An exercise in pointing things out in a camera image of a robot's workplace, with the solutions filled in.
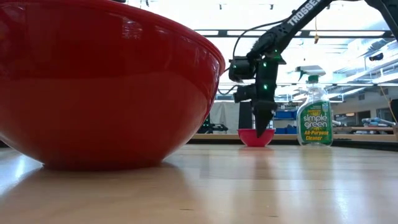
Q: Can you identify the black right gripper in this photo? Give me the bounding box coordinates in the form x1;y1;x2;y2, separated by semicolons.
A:
254;58;280;139

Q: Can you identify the small pink bowl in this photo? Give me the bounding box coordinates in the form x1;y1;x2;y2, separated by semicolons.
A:
237;128;277;148

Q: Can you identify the blue storage bin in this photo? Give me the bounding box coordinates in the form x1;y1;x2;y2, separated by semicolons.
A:
274;110;298;121
274;125;298;135

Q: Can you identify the black pillar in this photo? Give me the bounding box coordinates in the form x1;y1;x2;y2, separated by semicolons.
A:
238;101;253;130

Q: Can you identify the white cloth cover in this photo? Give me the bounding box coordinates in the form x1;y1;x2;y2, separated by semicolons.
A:
213;101;240;135

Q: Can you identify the green cleaner spray bottle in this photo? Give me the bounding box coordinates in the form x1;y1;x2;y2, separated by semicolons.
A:
295;65;335;147

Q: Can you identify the black background machine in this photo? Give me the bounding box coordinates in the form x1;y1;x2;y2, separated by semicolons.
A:
200;115;229;134

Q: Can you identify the large red bowl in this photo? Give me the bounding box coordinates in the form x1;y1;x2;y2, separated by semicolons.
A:
0;0;226;172

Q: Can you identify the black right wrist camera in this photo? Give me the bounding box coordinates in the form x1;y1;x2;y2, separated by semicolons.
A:
233;83;257;104

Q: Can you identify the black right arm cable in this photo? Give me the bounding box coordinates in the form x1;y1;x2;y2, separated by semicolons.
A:
231;17;292;60

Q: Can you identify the yellow hanging cord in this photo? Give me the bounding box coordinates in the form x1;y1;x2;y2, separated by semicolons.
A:
313;15;321;45

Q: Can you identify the black metal rig frame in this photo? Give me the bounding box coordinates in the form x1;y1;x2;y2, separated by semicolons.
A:
186;29;398;152

